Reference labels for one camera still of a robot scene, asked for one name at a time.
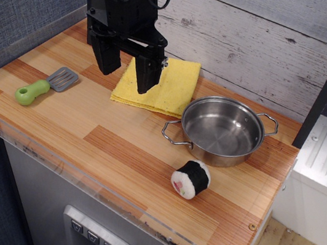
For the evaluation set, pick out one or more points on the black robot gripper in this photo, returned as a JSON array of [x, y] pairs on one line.
[[127, 26]]

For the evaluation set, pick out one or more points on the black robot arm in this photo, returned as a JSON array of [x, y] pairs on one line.
[[128, 26]]

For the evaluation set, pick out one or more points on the plush sushi roll toy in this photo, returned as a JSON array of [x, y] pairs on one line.
[[191, 179]]

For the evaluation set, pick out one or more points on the yellow folded cloth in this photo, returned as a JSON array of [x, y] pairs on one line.
[[169, 97]]

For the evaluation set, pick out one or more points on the stainless steel pot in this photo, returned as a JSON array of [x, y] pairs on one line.
[[222, 132]]

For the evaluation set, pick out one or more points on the clear acrylic table edge guard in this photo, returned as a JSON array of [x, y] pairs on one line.
[[63, 205]]

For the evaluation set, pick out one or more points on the grey toy fridge cabinet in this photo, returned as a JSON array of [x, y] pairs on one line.
[[168, 207]]

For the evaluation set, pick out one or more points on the white ribbed storage box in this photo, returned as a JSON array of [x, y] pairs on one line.
[[301, 205]]

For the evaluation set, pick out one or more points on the green handled grey spatula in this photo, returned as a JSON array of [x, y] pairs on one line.
[[58, 81]]

